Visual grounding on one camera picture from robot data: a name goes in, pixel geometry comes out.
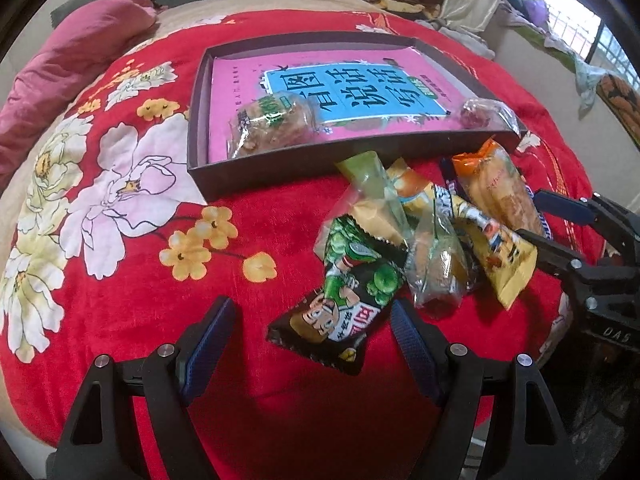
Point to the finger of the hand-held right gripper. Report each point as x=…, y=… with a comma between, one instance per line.
x=560, y=205
x=550, y=255

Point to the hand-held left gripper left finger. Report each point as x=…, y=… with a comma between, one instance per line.
x=210, y=350

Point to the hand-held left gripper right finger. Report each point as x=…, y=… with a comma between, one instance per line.
x=415, y=345

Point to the long yellow snack packet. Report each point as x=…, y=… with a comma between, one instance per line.
x=505, y=260

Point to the orange cracker packet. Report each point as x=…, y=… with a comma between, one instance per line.
x=500, y=195

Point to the clear packet of brown bread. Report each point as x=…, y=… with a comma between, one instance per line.
x=440, y=265

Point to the black and green pea packet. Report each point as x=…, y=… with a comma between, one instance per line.
x=340, y=305

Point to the blue snack packet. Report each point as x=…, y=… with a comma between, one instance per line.
x=447, y=172

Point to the clear packet with pink candy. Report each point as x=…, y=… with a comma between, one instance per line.
x=475, y=112

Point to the green-tipped clear cake packet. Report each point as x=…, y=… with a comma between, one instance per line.
x=370, y=215

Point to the dark cardboard box tray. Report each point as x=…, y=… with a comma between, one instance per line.
x=260, y=175

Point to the clear packet of brown pastry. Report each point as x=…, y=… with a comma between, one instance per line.
x=270, y=125

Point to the orange patterned cloth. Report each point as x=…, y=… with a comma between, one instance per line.
x=620, y=105

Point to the red floral blanket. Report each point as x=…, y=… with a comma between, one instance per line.
x=260, y=220

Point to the green and white cloth pile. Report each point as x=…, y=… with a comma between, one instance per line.
x=550, y=40

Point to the barred window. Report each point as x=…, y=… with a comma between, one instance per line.
x=565, y=15

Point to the light blue cloth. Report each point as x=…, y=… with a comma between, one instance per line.
x=465, y=37

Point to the purple cloth item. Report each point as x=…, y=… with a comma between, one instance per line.
x=535, y=7

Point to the pink and blue book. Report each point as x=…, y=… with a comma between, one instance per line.
x=240, y=90

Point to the pink quilt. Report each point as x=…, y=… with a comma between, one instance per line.
x=60, y=70

